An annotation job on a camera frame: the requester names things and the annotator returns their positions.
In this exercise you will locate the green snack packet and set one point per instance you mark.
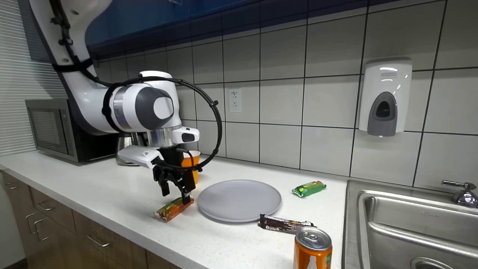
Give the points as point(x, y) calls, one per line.
point(309, 188)

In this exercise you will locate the microwave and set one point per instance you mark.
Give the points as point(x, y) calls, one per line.
point(56, 130)

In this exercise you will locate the grey round plate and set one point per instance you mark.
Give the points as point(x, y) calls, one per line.
point(239, 200)

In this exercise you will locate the orange brown snack bar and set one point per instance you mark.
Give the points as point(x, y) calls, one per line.
point(172, 210)

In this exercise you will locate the blue wall cabinet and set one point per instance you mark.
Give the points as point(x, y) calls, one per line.
point(224, 15)

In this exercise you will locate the orange paper cup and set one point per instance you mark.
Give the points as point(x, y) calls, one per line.
point(195, 166)

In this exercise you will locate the orange soda can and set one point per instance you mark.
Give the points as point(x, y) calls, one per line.
point(312, 250)

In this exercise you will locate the chrome tap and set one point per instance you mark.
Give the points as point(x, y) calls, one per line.
point(465, 194)

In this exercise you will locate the microwave door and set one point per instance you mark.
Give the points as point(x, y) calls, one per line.
point(48, 129)

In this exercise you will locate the steel sink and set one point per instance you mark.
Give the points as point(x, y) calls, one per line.
point(410, 224)

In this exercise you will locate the white soap dispenser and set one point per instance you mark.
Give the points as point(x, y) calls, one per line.
point(384, 93)

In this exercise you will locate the wooden cabinet door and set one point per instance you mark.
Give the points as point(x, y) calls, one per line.
point(22, 231)
point(56, 246)

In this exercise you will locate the dark brown chocolate bar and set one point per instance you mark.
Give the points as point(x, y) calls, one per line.
point(283, 224)

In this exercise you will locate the silver kettle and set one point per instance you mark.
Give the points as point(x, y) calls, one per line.
point(127, 144)

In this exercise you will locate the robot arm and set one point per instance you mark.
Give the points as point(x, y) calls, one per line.
point(93, 97)

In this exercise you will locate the wooden drawer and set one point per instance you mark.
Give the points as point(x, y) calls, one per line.
point(15, 190)
point(56, 213)
point(119, 246)

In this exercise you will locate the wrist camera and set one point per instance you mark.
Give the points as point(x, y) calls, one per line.
point(136, 154)

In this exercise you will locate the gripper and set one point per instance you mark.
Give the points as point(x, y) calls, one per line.
point(172, 164)

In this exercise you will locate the white window blinds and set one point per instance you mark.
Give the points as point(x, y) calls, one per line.
point(18, 74)

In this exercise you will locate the white wall socket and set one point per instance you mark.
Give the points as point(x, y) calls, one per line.
point(235, 100)

